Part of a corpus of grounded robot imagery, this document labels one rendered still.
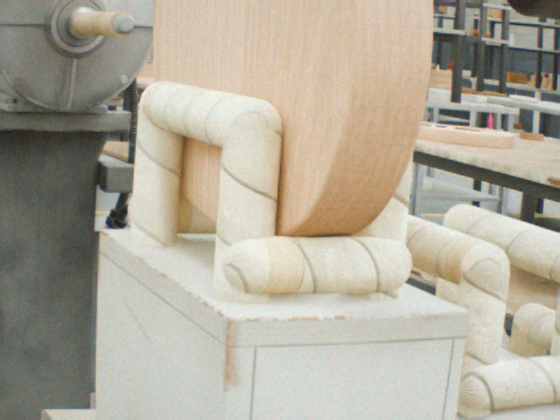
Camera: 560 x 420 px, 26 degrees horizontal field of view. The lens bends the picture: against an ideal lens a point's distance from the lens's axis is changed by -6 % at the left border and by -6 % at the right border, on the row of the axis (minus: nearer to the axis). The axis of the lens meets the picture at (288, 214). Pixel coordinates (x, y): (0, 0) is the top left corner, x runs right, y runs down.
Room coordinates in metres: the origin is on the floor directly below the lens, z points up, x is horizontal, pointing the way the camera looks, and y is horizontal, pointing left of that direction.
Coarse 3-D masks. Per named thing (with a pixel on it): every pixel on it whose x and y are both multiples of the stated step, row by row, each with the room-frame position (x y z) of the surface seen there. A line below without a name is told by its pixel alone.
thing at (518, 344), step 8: (512, 328) 0.99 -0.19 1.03; (512, 336) 0.99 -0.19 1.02; (520, 336) 0.98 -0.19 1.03; (512, 344) 0.99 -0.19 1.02; (520, 344) 0.98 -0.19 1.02; (528, 344) 0.98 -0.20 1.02; (512, 352) 0.98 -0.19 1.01; (520, 352) 0.98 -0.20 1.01; (528, 352) 0.98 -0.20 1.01; (536, 352) 0.98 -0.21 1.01; (544, 352) 0.98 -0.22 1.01
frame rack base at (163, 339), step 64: (128, 256) 0.83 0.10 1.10; (192, 256) 0.82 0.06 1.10; (128, 320) 0.82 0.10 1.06; (192, 320) 0.71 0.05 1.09; (256, 320) 0.66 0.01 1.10; (320, 320) 0.67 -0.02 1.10; (384, 320) 0.69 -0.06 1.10; (448, 320) 0.71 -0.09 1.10; (128, 384) 0.82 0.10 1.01; (192, 384) 0.70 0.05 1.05; (256, 384) 0.66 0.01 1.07; (320, 384) 0.67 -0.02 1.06; (384, 384) 0.69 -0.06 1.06; (448, 384) 0.71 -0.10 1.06
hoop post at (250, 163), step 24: (240, 144) 0.70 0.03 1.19; (264, 144) 0.70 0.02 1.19; (240, 168) 0.69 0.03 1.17; (264, 168) 0.70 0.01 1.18; (240, 192) 0.69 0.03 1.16; (264, 192) 0.70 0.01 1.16; (240, 216) 0.69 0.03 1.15; (264, 216) 0.70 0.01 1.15; (216, 240) 0.71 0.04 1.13; (240, 240) 0.69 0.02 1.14; (216, 264) 0.70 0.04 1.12; (216, 288) 0.70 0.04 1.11
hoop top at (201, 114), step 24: (144, 96) 0.85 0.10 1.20; (168, 96) 0.81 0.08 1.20; (192, 96) 0.77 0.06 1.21; (216, 96) 0.74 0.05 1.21; (240, 96) 0.73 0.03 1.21; (168, 120) 0.80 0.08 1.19; (192, 120) 0.76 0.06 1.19; (216, 120) 0.72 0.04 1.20; (240, 120) 0.70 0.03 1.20; (264, 120) 0.70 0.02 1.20; (216, 144) 0.74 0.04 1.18
